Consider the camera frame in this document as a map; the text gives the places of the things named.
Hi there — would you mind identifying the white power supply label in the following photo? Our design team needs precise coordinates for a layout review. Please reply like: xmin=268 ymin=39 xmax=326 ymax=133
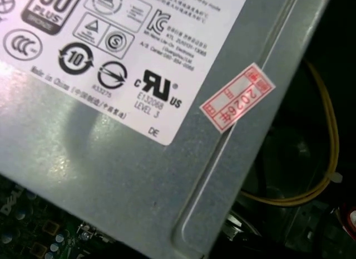
xmin=0 ymin=0 xmax=251 ymax=147

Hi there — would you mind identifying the green motherboard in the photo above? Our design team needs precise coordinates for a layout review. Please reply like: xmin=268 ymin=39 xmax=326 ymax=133
xmin=0 ymin=172 xmax=117 ymax=259

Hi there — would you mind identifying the yellow wire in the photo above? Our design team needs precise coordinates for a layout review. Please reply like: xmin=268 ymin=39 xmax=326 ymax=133
xmin=240 ymin=60 xmax=339 ymax=209

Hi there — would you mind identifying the red white sticker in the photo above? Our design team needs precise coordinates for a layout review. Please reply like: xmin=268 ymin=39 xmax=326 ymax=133
xmin=199 ymin=61 xmax=276 ymax=134

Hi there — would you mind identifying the grey power supply unit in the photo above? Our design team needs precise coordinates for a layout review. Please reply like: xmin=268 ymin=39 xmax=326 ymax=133
xmin=0 ymin=0 xmax=334 ymax=259

